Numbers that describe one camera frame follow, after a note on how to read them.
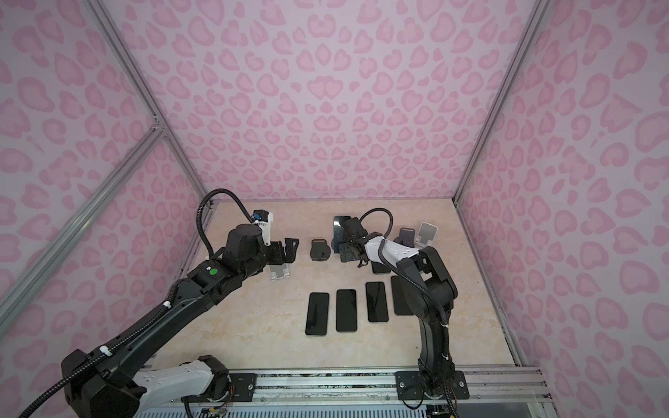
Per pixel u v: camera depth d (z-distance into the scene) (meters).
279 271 0.93
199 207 1.17
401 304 0.43
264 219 0.65
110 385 0.38
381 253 0.58
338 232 1.02
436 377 0.62
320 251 1.01
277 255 0.67
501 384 0.75
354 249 0.74
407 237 0.99
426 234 1.01
